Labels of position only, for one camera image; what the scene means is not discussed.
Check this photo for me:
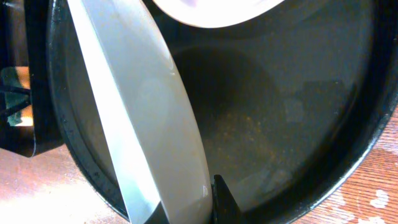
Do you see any pinkish white plate with sauce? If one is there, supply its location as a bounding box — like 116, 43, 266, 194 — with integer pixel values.
154, 0, 284, 29

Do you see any grey plate with sauce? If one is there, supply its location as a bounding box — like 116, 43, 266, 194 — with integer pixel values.
68, 0, 212, 223

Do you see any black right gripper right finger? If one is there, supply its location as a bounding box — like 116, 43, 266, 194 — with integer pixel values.
211, 174, 247, 224

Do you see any green and yellow sponge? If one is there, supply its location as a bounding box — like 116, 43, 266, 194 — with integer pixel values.
1, 67, 34, 126

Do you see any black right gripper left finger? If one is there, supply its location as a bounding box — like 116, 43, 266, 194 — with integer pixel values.
145, 201, 169, 224

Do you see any black rectangular tray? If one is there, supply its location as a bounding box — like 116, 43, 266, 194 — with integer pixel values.
1, 1, 63, 157

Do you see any black round tray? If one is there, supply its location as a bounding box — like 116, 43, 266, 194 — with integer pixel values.
47, 0, 397, 223

